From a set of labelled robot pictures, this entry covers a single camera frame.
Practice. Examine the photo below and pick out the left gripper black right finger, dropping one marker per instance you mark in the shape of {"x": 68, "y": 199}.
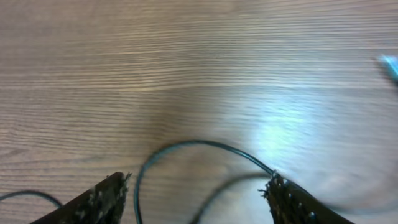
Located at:
{"x": 290, "y": 204}

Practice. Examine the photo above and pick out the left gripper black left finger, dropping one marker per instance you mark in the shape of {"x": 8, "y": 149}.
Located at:
{"x": 104, "y": 203}

